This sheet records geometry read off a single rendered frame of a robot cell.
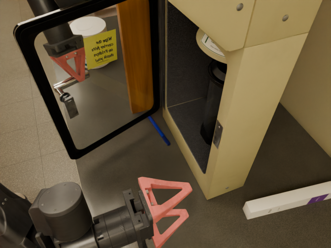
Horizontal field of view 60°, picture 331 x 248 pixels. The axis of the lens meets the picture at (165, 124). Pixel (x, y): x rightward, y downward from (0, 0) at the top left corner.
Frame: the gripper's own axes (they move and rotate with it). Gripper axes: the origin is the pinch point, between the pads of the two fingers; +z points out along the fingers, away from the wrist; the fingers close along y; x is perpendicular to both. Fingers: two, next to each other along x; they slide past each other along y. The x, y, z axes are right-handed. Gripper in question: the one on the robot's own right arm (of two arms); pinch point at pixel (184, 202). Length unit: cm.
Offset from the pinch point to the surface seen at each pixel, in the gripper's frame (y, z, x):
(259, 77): 14.7, 16.3, 8.9
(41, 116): -119, -45, 155
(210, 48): 13.0, 14.0, 20.7
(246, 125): 2.4, 16.9, 8.9
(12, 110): -119, -65, 170
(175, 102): -16.9, 14.7, 37.4
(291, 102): -25, 55, 30
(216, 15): 27.0, 6.8, 8.8
